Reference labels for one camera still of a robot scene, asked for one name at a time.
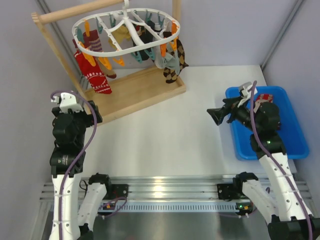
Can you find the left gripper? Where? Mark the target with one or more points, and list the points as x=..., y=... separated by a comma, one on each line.
x=89, y=117

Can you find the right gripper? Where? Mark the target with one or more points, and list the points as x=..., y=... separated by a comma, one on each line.
x=218, y=114

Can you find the red reindeer sock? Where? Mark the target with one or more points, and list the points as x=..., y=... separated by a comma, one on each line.
x=264, y=97

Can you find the grey blue sock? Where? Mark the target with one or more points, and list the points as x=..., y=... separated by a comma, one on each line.
x=170, y=61

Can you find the white oval clip hanger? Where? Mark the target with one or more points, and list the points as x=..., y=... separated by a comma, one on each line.
x=131, y=18

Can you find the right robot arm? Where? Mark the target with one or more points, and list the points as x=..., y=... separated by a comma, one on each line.
x=286, y=214

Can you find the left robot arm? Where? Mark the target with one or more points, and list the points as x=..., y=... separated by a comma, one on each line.
x=71, y=220

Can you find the wooden hanger rack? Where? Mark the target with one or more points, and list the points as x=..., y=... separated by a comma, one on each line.
x=135, y=80

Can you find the red patterned sock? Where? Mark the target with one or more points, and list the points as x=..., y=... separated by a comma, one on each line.
x=93, y=73

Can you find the orange clothes peg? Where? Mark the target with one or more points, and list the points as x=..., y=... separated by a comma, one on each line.
x=105, y=62

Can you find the blue plastic bin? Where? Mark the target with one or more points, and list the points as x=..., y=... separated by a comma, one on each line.
x=290, y=129

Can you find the mustard yellow sock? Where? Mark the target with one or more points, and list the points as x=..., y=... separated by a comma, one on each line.
x=122, y=33

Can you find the dark navy santa sock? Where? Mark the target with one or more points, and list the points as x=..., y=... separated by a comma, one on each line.
x=144, y=34

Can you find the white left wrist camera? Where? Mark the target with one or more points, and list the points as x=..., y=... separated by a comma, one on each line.
x=66, y=102

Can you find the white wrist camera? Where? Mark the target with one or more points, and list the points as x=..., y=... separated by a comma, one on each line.
x=66, y=102
x=245, y=91

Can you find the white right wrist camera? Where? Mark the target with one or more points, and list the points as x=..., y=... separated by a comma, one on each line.
x=245, y=91

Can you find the aluminium mounting rail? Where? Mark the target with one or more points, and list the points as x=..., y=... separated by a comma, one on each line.
x=163, y=192

